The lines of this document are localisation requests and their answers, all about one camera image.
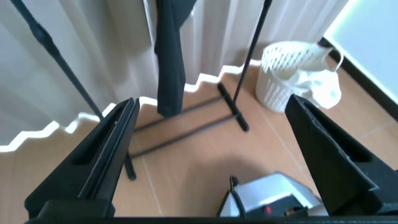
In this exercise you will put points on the white laundry basket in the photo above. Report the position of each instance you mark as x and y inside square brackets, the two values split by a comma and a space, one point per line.
[270, 93]

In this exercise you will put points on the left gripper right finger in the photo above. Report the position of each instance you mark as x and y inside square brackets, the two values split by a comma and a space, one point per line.
[335, 180]

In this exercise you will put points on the beige curtain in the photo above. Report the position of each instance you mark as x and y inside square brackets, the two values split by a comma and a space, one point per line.
[93, 62]

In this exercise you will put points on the white garment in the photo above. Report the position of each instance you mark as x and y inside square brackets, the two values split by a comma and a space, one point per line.
[323, 90]

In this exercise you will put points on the black clothes rack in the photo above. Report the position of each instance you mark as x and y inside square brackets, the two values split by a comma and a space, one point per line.
[252, 46]

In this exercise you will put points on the black shorts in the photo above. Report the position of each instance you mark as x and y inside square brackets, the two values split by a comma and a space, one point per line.
[169, 62]

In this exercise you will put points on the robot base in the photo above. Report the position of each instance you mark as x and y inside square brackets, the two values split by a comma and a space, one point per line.
[267, 193]

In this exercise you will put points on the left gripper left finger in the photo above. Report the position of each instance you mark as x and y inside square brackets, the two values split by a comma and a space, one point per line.
[68, 186]

